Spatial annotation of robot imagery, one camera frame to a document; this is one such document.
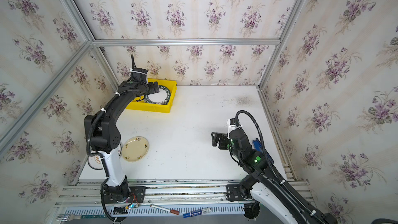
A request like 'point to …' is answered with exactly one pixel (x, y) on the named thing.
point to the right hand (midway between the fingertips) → (217, 135)
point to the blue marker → (196, 212)
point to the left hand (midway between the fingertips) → (150, 86)
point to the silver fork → (73, 216)
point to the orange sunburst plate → (95, 162)
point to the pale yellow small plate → (134, 149)
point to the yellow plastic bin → (142, 106)
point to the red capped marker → (172, 211)
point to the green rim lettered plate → (161, 97)
